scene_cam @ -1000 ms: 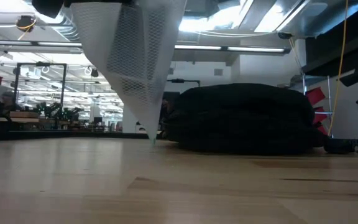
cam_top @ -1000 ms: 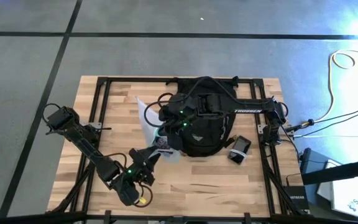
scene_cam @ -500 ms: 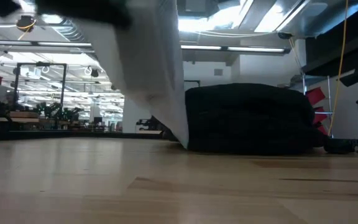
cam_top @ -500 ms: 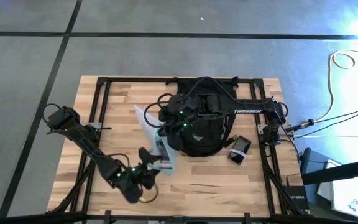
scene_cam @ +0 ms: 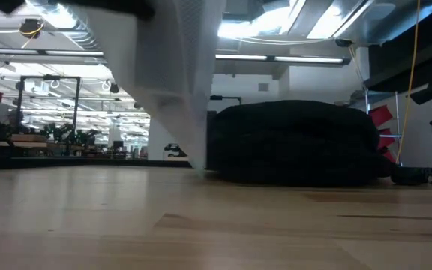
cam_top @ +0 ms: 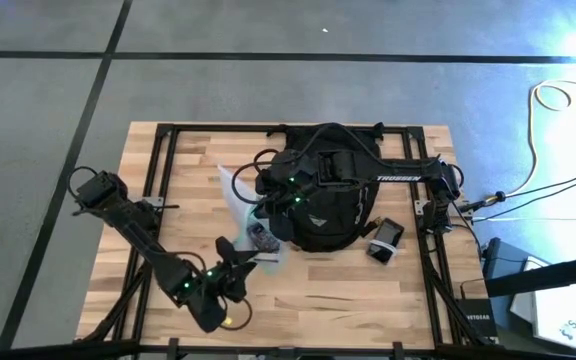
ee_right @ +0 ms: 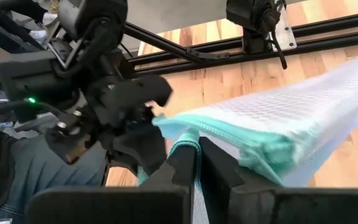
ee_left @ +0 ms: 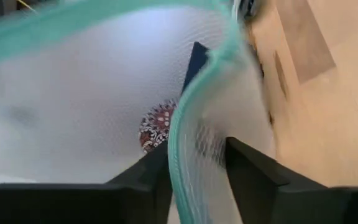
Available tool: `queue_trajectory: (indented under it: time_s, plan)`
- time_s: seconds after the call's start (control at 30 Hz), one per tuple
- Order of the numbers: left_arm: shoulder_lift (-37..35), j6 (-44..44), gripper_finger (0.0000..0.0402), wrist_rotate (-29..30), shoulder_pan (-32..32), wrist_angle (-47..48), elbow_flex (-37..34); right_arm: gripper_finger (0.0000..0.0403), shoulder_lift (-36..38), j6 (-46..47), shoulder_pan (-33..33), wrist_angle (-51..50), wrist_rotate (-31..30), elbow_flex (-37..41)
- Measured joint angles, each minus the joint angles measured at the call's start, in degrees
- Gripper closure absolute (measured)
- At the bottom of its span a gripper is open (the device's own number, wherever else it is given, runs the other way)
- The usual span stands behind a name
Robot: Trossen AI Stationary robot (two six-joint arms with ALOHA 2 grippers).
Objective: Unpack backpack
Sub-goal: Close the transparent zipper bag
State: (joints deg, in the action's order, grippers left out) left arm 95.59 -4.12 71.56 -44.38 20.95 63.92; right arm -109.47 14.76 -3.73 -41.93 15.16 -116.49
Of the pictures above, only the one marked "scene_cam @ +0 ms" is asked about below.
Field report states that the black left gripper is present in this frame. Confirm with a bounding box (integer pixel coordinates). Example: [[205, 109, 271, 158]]
[[61, 0, 156, 22]]

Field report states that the white mesh pouch teal trim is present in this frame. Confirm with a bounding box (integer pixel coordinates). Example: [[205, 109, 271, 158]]
[[75, 0, 227, 172]]

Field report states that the black backpack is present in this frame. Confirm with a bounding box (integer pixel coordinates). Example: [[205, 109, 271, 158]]
[[206, 99, 394, 188]]

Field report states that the long fluorescent light fixture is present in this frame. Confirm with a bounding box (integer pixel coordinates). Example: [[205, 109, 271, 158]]
[[214, 53, 352, 65], [0, 47, 107, 58]]

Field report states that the workbench with robot arms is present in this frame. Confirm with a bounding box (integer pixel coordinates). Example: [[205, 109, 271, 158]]
[[0, 121, 101, 158]]

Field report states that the metal shelf rack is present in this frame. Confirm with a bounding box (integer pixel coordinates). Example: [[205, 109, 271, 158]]
[[364, 89, 404, 167]]

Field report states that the silver ventilation duct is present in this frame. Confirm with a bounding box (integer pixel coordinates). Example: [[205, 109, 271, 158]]
[[31, 0, 107, 52]]

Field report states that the ceiling cable reel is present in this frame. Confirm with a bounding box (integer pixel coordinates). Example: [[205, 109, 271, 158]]
[[19, 17, 45, 39]]

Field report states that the black frame rig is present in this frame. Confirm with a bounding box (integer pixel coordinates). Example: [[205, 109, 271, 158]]
[[15, 73, 82, 132]]

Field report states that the yellow hanging cable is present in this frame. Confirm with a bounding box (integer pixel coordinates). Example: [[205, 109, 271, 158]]
[[394, 0, 422, 165]]

